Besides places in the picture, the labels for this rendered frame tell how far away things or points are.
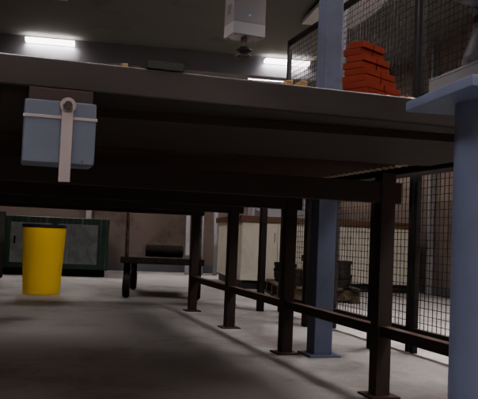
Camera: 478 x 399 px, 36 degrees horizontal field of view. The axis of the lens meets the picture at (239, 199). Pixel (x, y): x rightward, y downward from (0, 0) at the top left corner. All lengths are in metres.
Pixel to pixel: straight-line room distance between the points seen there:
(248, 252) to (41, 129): 6.98
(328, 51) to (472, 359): 2.68
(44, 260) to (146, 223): 4.81
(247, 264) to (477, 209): 7.05
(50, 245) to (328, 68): 3.65
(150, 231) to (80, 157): 9.95
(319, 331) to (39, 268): 3.53
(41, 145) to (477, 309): 0.85
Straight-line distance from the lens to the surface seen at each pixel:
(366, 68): 2.69
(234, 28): 1.79
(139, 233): 11.35
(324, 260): 3.73
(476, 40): 1.43
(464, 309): 1.37
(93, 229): 9.49
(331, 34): 3.87
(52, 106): 1.44
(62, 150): 1.42
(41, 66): 1.47
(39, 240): 6.70
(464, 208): 1.37
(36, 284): 6.74
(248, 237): 8.32
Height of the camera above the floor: 0.58
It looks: 3 degrees up
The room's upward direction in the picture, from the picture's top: 2 degrees clockwise
